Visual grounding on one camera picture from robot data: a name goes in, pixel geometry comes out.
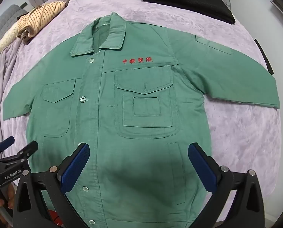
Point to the purple fleece blanket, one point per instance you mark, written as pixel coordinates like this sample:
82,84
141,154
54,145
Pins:
238,135

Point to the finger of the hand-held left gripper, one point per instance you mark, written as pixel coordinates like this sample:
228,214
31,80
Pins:
5,142
25,150

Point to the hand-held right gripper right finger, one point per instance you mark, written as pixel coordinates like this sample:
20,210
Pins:
203,168

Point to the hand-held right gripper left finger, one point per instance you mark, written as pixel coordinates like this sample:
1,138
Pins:
76,166

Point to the red object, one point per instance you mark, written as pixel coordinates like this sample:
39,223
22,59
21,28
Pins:
54,218

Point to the beige striped cloth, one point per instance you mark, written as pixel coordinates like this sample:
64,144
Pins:
44,11

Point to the black folded cloth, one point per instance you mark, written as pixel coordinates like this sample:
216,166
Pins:
191,0

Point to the grey quilted mattress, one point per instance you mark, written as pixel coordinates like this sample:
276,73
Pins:
4,16

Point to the cream knitted cloth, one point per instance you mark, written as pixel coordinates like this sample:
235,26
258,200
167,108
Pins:
8,38

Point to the green work jacket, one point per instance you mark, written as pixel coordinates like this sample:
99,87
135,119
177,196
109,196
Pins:
132,147

